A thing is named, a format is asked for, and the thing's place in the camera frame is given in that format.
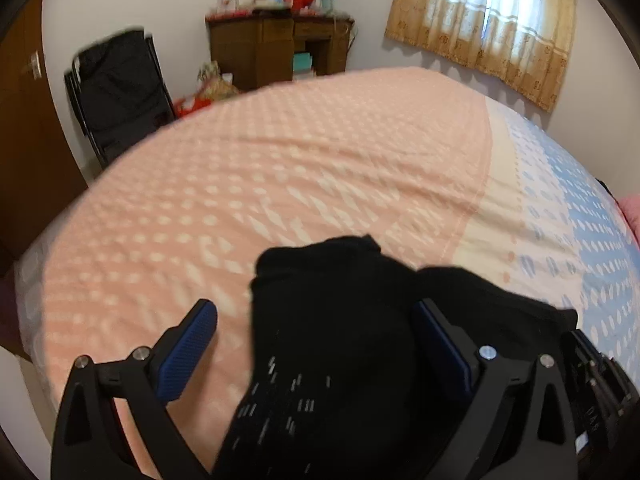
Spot black pants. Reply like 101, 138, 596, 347
212, 235, 577, 479

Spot pink pillow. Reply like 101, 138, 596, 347
617, 194, 640, 243

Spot brown wooden door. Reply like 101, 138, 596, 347
1, 0, 87, 359

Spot blue pink patterned bedspread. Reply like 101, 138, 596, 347
26, 67, 639, 465

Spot black folding chair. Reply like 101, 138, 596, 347
64, 27, 176, 168

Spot red bags on floor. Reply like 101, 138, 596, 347
172, 61, 241, 118

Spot dark wooden desk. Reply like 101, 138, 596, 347
205, 11, 354, 91

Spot beige patterned window curtain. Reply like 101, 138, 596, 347
385, 0, 576, 112

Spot red items on desk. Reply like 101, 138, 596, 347
207, 0, 343, 20

